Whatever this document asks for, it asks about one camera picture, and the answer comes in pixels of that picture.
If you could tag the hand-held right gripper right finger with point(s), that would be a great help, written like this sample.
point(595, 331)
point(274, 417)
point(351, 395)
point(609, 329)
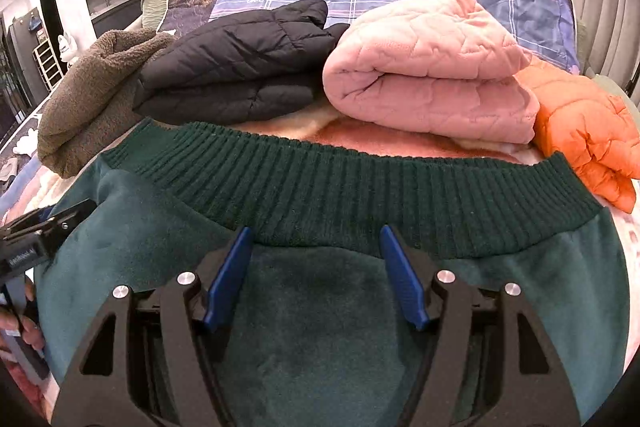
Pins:
point(400, 277)

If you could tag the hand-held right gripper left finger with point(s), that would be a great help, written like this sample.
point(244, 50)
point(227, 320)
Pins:
point(227, 277)

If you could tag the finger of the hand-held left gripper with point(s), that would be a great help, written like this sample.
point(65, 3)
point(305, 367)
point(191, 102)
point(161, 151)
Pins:
point(60, 217)

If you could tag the dark green fleece-lined sweatshirt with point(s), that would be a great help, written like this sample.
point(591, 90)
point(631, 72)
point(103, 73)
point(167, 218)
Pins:
point(320, 302)

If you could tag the person's left hand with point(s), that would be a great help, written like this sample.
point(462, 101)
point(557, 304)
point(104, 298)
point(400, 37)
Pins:
point(32, 337)

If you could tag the brown fleece garment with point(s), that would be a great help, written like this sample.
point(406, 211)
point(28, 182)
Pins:
point(85, 107)

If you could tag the white shelf rack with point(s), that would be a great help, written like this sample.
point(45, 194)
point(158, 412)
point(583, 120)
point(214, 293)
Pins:
point(47, 64)

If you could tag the white figurine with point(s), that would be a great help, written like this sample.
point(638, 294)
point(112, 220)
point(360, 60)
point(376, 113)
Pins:
point(66, 48)

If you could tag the pink quilted garment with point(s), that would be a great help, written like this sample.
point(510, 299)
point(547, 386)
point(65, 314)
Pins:
point(425, 72)

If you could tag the dark cabinet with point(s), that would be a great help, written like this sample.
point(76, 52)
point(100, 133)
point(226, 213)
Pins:
point(115, 17)

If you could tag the black puffer jacket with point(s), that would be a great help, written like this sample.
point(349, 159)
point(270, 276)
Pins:
point(225, 67)

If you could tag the pale green pillow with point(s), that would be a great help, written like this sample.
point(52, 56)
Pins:
point(152, 2)

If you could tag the orange puffer jacket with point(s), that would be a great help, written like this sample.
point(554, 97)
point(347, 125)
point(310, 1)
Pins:
point(585, 127)

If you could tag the pale pleated curtain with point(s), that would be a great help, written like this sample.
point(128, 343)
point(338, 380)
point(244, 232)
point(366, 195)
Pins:
point(610, 7)

